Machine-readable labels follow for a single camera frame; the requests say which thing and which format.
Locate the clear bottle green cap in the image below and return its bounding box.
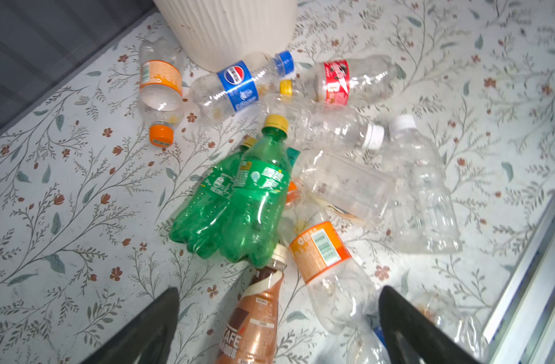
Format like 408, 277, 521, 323
293, 150, 397, 228

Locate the brown coffee drink bottle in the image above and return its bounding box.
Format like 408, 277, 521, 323
215, 244, 287, 363

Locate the green soda bottle yellow cap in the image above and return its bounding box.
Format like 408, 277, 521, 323
216, 115, 292, 268

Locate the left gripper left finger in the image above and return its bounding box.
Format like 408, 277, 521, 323
83, 288, 180, 363

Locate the Pepsi bottle blue cap front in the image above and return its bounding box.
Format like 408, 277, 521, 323
347, 291, 488, 363

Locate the aluminium front rail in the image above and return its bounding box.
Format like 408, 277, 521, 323
483, 191, 555, 363

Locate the clear bottle red label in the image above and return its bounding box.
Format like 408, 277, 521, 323
279, 55, 397, 107

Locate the large clear bottle white cap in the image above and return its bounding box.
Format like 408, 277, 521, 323
382, 115, 462, 254

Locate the white ribbed trash bin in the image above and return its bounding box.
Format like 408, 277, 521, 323
154, 0, 298, 72

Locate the small bottle orange cap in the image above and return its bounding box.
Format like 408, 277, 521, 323
137, 39, 183, 148

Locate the clear bottle orange label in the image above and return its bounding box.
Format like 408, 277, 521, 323
277, 182, 380, 334

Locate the Pepsi bottle near bin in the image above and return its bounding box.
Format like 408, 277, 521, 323
190, 51, 294, 123

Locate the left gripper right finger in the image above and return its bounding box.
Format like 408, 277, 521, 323
378, 286, 477, 363

